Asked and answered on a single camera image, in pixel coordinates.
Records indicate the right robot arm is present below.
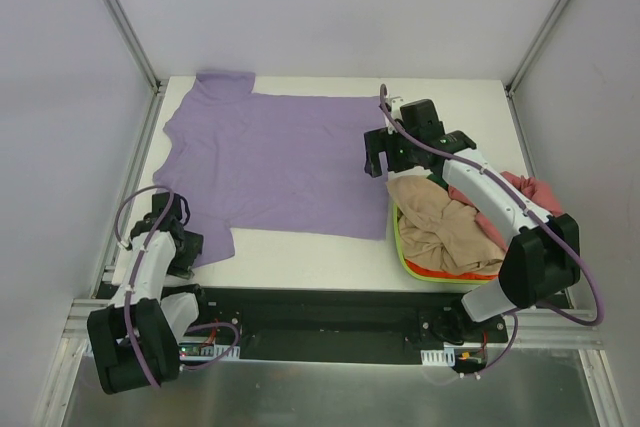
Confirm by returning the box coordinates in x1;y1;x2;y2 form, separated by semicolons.
364;100;581;342

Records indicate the purple t shirt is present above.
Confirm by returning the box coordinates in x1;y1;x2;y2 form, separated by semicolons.
154;71;388;266

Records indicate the right white cable duct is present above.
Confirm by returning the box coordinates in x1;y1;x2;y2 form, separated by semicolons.
420;346;456;368

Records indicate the left white cable duct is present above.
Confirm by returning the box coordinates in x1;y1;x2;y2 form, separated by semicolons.
179;342;241;363

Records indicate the green plastic basket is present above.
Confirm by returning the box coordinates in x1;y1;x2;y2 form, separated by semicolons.
392;206;504;285

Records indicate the pink t shirt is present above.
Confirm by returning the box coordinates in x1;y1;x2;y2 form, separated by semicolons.
448;167;564;252

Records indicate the orange t shirt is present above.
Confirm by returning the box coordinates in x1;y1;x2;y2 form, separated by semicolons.
401;258;496;283

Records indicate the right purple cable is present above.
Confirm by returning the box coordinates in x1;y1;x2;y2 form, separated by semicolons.
378;83;606;387

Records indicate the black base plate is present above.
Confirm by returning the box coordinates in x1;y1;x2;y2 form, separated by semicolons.
94;284;561;362

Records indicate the white cable duct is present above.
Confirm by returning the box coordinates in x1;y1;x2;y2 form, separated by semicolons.
179;342;241;363
420;346;456;368

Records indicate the beige t shirt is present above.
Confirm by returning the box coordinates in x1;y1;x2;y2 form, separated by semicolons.
387;176;505;277

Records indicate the right aluminium frame post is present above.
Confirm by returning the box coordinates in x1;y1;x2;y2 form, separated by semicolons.
505;0;573;98

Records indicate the aluminium front rail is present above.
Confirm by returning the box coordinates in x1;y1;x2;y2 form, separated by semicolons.
62;299;604;350

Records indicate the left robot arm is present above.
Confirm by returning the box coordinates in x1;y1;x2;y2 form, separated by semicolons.
87;190;212;395

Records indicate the left aluminium frame post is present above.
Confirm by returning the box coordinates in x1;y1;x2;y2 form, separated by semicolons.
102;0;162;94

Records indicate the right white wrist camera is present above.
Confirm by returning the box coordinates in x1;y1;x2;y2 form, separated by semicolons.
386;96;404;110

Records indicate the aluminium frame post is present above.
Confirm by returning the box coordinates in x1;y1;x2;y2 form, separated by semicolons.
102;0;162;94
505;0;573;98

